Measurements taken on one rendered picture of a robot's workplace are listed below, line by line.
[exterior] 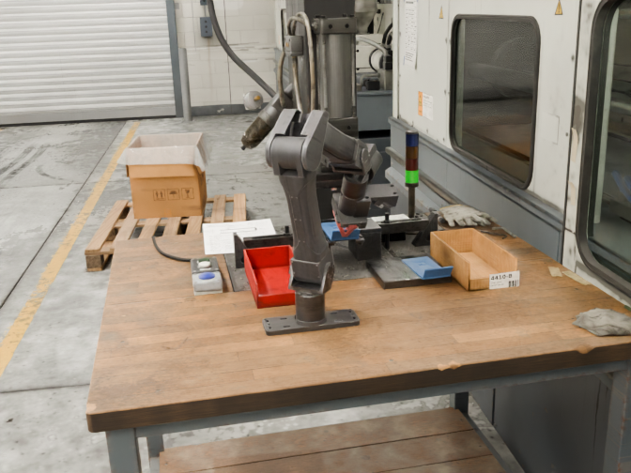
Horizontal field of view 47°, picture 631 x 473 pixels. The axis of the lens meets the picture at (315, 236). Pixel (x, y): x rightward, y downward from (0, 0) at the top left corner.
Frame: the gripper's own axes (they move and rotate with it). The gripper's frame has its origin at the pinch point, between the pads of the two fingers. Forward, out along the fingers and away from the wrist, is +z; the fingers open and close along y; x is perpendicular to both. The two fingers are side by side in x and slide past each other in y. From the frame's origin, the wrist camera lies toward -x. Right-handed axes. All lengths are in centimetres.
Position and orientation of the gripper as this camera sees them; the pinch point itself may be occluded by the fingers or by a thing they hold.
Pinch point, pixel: (345, 233)
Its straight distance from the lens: 179.4
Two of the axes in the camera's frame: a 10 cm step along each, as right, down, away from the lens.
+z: -1.0, 6.7, 7.4
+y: -1.9, -7.4, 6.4
